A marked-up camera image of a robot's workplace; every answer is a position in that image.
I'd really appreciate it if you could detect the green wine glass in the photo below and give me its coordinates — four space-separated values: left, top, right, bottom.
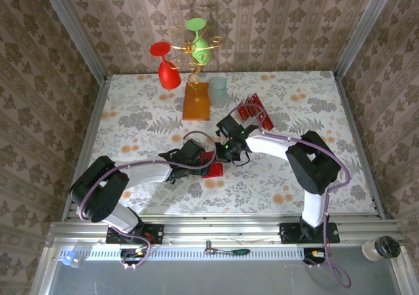
185 18 212 65

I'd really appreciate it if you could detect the black wired connector block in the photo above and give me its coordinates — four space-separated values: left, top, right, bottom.
119 247 151 266
302 247 329 266

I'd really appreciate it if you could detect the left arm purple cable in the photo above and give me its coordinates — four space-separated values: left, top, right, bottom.
78 130 217 271

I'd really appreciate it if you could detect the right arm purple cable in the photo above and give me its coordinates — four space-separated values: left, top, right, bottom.
227 103 352 289

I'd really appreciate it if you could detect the aluminium frame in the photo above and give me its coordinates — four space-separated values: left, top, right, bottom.
31 0 414 295

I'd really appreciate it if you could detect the gold wire rack wooden base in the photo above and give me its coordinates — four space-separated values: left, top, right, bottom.
165 26 226 122

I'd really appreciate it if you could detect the red leather card holder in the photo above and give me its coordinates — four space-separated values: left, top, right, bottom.
198 150 226 179

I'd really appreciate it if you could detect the red VIP card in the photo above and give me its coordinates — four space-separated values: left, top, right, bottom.
242 99 259 114
236 105 253 121
257 110 275 131
247 93 264 108

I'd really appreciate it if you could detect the clear jar black lid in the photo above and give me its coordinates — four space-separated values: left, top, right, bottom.
361 235 403 262

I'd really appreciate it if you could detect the white slotted cable duct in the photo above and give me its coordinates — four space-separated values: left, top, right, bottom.
58 246 310 262

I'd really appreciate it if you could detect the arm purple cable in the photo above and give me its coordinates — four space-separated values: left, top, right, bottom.
227 103 352 289
78 130 217 271

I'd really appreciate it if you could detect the clear acrylic card stand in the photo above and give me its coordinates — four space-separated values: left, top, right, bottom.
234 92 276 134

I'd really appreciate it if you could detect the red wine glass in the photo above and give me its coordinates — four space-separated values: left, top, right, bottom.
149 41 182 90

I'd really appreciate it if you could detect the frosted pale blue cup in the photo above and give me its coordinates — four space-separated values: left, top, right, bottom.
208 76 228 109

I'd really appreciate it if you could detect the green-handled ratchet wrench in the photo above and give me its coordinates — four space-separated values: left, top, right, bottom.
204 239 252 256

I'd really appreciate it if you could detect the thin black cable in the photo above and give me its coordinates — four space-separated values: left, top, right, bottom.
228 149 250 167

